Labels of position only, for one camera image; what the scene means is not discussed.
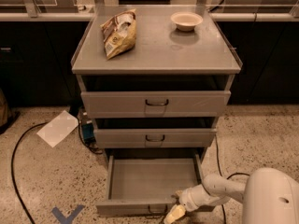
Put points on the grey bottom drawer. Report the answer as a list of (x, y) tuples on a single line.
[(144, 181)]

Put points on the yellow brown chip bag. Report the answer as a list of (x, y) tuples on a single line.
[(119, 33)]

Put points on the grey middle drawer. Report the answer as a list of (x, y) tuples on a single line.
[(154, 138)]

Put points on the grey top drawer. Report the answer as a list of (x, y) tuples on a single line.
[(154, 104)]

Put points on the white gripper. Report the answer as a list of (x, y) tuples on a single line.
[(188, 200)]

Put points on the white counter rail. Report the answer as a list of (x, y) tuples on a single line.
[(260, 17)]

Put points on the white paper bowl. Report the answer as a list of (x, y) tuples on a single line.
[(186, 21)]

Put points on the blue box on floor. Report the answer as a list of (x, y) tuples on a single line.
[(87, 133)]

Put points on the brown bag at left edge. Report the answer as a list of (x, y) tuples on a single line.
[(5, 111)]

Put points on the grey drawer cabinet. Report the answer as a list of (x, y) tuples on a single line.
[(163, 59)]

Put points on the white paper sheet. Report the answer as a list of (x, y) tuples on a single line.
[(58, 129)]

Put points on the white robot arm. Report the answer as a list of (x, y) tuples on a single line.
[(268, 197)]

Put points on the grey drawer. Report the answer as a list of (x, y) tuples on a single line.
[(144, 181), (154, 138), (154, 104)]

